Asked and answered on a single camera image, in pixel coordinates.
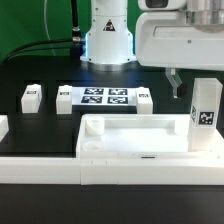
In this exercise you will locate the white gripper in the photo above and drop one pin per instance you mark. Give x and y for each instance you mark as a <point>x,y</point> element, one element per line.
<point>165,39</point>

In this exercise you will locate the white desk top tray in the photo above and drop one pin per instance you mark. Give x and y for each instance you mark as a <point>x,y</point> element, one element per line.
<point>133,136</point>

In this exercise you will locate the fiducial marker sheet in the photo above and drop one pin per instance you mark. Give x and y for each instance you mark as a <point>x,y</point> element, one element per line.
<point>103,96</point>

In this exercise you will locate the white left fence block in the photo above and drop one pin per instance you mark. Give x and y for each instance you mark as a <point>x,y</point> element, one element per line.
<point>4,128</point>

